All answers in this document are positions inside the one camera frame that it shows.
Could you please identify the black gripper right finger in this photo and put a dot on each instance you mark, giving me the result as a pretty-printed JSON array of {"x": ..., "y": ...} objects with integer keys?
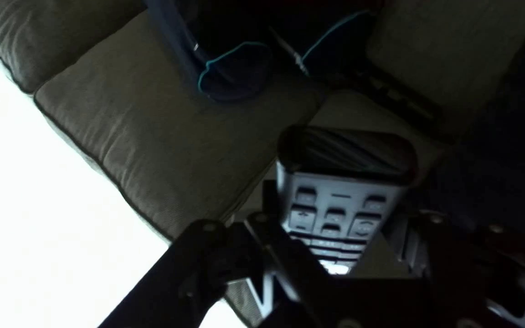
[{"x": 505, "y": 279}]

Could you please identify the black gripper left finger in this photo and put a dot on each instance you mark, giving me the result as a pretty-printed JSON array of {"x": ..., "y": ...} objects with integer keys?
[{"x": 195, "y": 261}]

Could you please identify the grey remote control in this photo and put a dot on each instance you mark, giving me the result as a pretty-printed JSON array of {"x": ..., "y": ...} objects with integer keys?
[{"x": 341, "y": 200}]

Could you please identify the grey fabric sofa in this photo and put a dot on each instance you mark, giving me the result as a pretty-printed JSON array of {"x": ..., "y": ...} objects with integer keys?
[{"x": 153, "y": 120}]

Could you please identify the dark blue bag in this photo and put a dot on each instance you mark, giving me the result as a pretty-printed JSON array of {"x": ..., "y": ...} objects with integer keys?
[{"x": 231, "y": 73}]

